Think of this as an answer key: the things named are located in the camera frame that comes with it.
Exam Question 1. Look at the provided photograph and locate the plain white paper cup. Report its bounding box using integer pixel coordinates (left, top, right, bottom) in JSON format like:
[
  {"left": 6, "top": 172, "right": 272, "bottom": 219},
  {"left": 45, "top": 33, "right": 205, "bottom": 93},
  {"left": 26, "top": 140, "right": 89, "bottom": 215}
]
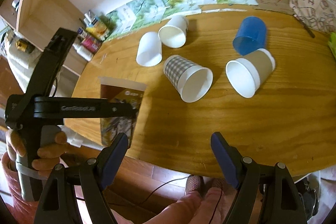
[{"left": 136, "top": 31, "right": 162, "bottom": 67}]

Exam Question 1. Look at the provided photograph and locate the brown sleeved paper cup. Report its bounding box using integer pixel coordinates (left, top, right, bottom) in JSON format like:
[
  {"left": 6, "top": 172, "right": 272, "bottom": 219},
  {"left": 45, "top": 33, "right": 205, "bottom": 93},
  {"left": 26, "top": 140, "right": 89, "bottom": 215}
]
[{"left": 226, "top": 48, "right": 276, "bottom": 98}]

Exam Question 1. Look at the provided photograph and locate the white cup with leaf print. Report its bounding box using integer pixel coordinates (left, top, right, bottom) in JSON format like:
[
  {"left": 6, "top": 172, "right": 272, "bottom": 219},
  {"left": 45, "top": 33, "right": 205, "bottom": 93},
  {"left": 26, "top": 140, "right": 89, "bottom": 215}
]
[{"left": 158, "top": 15, "right": 189, "bottom": 48}]

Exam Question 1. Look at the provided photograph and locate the grey checkered paper cup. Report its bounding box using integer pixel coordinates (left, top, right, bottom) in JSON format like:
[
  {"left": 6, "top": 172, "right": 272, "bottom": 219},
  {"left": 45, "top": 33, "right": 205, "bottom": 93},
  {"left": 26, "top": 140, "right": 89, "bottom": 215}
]
[{"left": 163, "top": 55, "right": 214, "bottom": 103}]

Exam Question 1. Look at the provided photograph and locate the blue plastic cup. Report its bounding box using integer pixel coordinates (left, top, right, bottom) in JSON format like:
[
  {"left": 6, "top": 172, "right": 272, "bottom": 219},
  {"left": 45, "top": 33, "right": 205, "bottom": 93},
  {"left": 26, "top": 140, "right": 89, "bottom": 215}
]
[{"left": 232, "top": 16, "right": 267, "bottom": 56}]

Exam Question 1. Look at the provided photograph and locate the yellow black tool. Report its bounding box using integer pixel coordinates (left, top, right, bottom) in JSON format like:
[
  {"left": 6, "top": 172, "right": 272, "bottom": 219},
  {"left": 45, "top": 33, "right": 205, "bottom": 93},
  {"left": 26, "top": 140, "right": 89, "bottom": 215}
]
[{"left": 15, "top": 39, "right": 35, "bottom": 54}]

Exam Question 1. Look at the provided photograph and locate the white spray bottle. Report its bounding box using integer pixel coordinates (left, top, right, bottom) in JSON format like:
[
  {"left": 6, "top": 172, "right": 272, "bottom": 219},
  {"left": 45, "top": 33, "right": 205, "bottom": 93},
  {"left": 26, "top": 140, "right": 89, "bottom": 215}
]
[{"left": 73, "top": 43, "right": 93, "bottom": 62}]

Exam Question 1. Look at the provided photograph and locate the pink tube container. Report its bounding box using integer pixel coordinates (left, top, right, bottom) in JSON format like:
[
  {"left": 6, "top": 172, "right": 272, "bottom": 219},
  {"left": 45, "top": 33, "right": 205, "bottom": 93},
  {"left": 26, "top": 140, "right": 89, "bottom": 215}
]
[{"left": 77, "top": 27, "right": 102, "bottom": 54}]

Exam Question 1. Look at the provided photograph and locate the yellow pen holder can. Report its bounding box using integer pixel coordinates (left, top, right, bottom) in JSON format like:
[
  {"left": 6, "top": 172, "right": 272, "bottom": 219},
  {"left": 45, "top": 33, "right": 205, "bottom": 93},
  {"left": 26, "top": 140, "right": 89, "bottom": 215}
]
[{"left": 86, "top": 17, "right": 110, "bottom": 42}]

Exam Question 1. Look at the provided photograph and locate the wooden bookshelf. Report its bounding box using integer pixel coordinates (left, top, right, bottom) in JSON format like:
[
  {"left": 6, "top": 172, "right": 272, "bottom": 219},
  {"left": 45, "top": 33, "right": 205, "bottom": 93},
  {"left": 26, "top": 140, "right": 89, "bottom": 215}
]
[{"left": 0, "top": 0, "right": 91, "bottom": 77}]

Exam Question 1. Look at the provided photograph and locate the green tissue box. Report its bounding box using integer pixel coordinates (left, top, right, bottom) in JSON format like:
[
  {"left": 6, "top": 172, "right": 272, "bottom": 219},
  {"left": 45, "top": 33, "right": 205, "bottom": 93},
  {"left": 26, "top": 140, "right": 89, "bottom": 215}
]
[{"left": 327, "top": 32, "right": 336, "bottom": 59}]

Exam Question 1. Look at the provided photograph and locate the black pen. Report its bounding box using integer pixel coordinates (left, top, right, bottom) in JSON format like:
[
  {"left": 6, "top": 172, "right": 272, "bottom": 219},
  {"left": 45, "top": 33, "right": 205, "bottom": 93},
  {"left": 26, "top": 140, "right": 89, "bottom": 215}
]
[{"left": 293, "top": 14, "right": 315, "bottom": 38}]

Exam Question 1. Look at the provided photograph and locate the letter print fabric bag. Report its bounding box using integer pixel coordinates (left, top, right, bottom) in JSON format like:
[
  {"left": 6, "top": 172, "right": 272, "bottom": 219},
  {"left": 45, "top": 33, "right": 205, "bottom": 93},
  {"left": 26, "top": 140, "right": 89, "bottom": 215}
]
[{"left": 289, "top": 0, "right": 335, "bottom": 33}]

